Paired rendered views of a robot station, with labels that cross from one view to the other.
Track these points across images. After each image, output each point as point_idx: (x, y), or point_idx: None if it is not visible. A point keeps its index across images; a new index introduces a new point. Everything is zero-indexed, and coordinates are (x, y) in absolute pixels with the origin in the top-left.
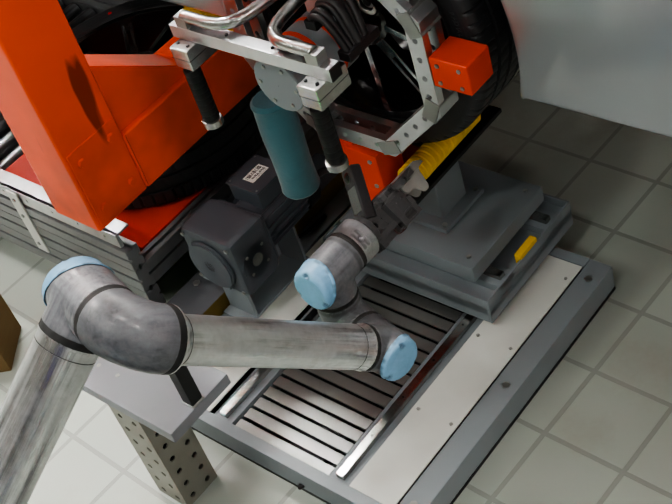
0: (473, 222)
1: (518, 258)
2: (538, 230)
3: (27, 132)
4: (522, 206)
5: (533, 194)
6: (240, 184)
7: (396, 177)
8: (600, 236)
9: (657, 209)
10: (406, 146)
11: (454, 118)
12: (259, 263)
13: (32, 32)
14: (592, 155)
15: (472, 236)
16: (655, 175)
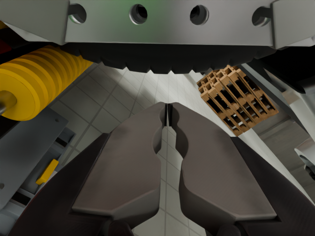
0: (7, 139)
1: (42, 181)
2: (55, 152)
3: None
4: (56, 134)
5: (63, 126)
6: None
7: (134, 145)
8: (66, 149)
9: (92, 139)
10: (100, 40)
11: (183, 52)
12: None
13: None
14: (58, 96)
15: (5, 157)
16: (89, 120)
